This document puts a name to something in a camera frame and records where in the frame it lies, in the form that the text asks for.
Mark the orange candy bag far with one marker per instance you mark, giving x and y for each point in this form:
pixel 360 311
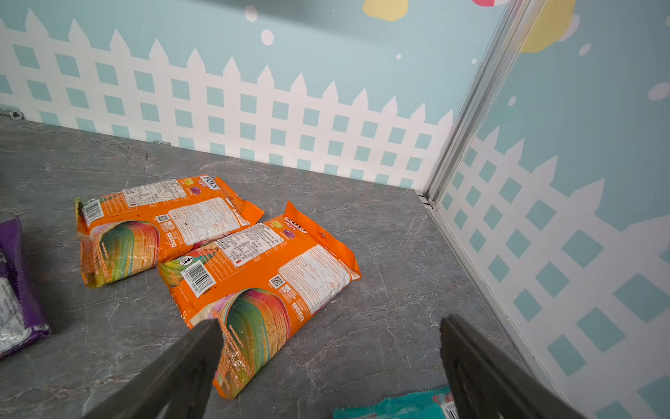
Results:
pixel 136 229

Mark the orange candy bag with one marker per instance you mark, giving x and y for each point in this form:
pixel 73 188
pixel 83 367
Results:
pixel 136 229
pixel 261 284

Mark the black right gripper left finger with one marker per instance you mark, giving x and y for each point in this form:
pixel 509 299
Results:
pixel 175 385

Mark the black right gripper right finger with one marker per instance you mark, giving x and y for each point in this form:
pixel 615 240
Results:
pixel 485 383

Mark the orange candy bag near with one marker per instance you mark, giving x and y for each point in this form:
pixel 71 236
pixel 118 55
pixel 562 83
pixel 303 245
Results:
pixel 261 284

